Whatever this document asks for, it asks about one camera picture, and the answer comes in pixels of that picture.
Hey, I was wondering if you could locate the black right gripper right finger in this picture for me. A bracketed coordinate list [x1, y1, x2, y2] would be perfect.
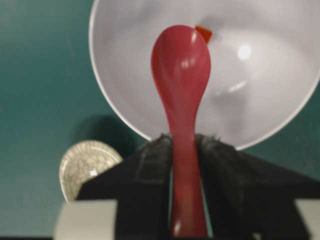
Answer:
[196, 134, 320, 240]

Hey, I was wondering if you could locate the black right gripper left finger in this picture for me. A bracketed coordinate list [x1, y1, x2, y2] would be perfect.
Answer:
[53, 133, 175, 240]

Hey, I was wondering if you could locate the pink plastic spoon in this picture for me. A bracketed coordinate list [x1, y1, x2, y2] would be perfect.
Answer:
[151, 25, 211, 238]

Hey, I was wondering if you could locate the small red block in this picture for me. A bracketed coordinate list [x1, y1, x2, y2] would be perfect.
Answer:
[195, 25, 213, 44]

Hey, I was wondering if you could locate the speckled ceramic spoon rest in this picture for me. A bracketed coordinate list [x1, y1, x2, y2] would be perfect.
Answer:
[58, 140, 123, 203]

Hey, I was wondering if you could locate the white round bowl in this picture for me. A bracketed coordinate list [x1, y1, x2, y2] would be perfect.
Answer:
[88, 0, 320, 150]

